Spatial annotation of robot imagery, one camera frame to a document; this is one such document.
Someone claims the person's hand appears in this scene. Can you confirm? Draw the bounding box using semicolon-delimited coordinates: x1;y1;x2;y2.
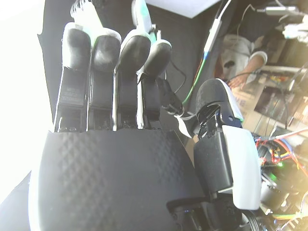
227;72;252;90

